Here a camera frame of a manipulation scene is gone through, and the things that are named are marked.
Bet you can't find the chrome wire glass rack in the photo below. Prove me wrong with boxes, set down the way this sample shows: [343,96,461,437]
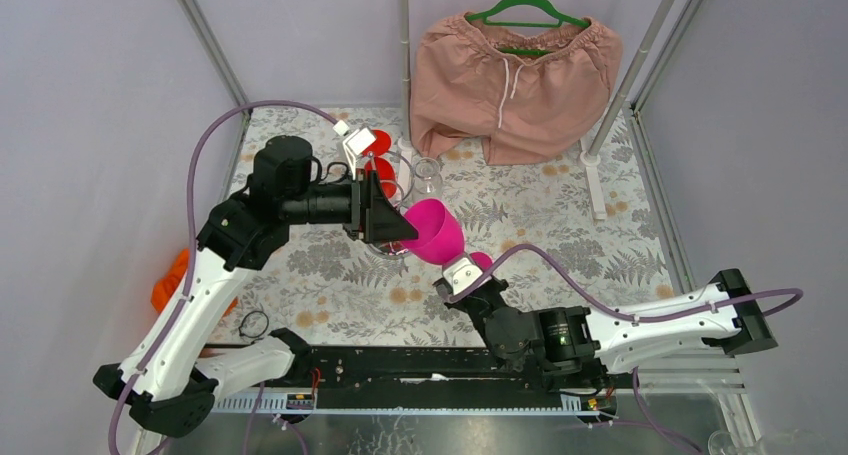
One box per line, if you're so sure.
[363,150,413,260]

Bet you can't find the clear wine glass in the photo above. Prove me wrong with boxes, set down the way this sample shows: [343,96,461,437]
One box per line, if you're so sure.
[411,157,443,202]

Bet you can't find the pink plastic wine glass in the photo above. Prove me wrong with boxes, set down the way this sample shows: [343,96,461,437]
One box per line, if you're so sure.
[401,198,493,270]

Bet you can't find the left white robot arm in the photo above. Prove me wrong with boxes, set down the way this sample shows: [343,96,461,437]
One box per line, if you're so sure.
[94,136,418,438]

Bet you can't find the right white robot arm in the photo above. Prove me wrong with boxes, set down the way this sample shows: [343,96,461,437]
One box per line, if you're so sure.
[451,269,778,392]

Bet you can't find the red plastic wine glass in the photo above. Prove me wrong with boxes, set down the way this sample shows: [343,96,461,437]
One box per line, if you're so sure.
[362,130,399,199]

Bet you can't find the floral table mat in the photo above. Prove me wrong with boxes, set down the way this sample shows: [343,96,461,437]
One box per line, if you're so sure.
[211,118,679,346]

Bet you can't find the orange cloth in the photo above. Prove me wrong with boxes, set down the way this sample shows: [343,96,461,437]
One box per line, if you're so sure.
[150,247,240,317]

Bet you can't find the green clothes hanger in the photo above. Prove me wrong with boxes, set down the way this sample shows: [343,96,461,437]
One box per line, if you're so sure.
[465,0,590,30]

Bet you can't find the clear glass bottom corner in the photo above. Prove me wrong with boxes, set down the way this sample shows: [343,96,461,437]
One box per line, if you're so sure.
[707,430,742,455]

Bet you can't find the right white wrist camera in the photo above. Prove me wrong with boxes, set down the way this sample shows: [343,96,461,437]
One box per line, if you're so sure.
[442,254,483,303]

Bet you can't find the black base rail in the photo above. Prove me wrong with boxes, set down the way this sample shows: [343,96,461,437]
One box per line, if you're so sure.
[247,332,641,414]

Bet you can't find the small black ring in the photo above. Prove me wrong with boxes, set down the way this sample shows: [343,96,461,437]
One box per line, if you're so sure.
[238,310,271,341]

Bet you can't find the pink drawstring shorts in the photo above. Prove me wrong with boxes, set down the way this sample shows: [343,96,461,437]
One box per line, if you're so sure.
[410,14,623,165]

